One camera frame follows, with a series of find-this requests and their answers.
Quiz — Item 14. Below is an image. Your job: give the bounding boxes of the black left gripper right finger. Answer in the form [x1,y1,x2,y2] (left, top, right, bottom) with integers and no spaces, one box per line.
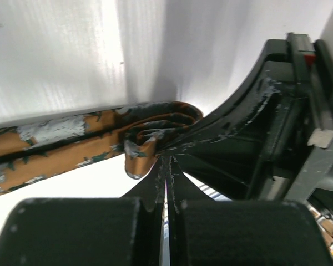
[166,157,333,265]

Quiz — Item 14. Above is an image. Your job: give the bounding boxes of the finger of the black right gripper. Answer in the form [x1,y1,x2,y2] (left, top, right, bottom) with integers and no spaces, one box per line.
[176,97,302,200]

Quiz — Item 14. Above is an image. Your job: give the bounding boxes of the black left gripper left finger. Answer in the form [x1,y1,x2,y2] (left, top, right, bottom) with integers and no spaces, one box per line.
[0,159,166,265]

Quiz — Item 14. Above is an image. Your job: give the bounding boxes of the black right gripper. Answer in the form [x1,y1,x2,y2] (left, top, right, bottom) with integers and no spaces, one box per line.
[166,33,333,213]

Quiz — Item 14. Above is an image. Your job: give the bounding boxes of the orange grey floral tie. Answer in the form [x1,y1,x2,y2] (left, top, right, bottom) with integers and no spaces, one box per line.
[0,101,203,195]

